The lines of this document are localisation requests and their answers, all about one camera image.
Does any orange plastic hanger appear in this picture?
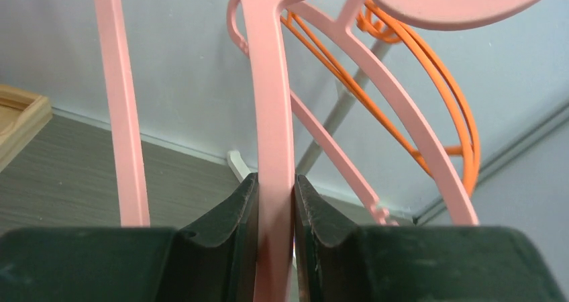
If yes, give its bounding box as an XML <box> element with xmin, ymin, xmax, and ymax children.
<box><xmin>356</xmin><ymin>0</ymin><xmax>481</xmax><ymax>196</ymax></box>
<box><xmin>280</xmin><ymin>11</ymin><xmax>468</xmax><ymax>177</ymax></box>

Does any wooden clothes rack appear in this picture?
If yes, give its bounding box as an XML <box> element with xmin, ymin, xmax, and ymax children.
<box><xmin>1</xmin><ymin>85</ymin><xmax>53</xmax><ymax>169</ymax></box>

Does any pink plastic hanger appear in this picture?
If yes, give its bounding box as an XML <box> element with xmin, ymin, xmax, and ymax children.
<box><xmin>94</xmin><ymin>0</ymin><xmax>540</xmax><ymax>301</ymax></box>

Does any white metal clothes rack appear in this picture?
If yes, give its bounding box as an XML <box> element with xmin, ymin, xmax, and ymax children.
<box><xmin>226</xmin><ymin>40</ymin><xmax>390</xmax><ymax>181</ymax></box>

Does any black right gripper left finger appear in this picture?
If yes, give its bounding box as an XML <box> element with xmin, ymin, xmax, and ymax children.
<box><xmin>1</xmin><ymin>174</ymin><xmax>258</xmax><ymax>301</ymax></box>

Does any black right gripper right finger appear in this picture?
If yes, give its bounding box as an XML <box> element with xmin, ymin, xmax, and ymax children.
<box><xmin>294</xmin><ymin>175</ymin><xmax>565</xmax><ymax>301</ymax></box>

